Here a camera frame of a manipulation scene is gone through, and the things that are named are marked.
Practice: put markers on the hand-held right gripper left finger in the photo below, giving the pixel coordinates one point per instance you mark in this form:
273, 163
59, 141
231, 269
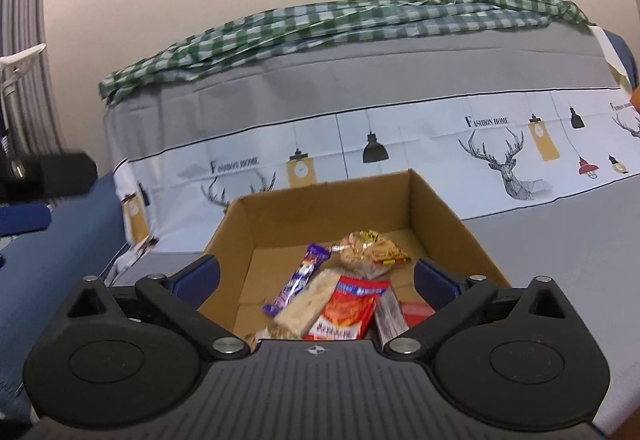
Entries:
197, 280

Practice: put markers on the red snack packet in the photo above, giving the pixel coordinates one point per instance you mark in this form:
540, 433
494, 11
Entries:
350, 310

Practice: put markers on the silver snack packet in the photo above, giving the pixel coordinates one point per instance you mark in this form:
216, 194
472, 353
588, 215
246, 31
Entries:
390, 320

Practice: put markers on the tan speckled snack packet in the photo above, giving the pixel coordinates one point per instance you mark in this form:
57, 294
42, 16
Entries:
270, 336

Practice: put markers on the white rack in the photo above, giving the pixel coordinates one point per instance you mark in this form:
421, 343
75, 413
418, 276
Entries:
20, 57

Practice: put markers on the green checkered cloth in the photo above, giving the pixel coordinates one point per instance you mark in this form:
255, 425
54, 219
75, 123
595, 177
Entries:
300, 25

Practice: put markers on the long beige cake packet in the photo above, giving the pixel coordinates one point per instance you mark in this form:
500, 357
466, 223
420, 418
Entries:
310, 302

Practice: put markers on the clear bag of crackers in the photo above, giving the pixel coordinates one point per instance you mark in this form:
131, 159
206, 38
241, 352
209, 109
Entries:
372, 250

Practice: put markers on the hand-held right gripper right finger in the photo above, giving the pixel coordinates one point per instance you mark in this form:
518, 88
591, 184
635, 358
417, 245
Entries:
435, 284

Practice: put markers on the cardboard box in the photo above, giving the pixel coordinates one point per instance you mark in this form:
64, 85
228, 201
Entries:
325, 205

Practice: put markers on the purple candy bar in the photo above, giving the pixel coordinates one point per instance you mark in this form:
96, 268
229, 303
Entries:
300, 277

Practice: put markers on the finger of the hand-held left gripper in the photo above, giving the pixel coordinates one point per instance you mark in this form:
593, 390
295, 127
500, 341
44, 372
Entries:
60, 177
25, 219

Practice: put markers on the blue sofa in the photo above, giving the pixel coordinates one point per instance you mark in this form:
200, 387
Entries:
75, 240

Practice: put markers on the red packet white label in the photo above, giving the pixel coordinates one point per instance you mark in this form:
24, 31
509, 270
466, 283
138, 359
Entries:
415, 312

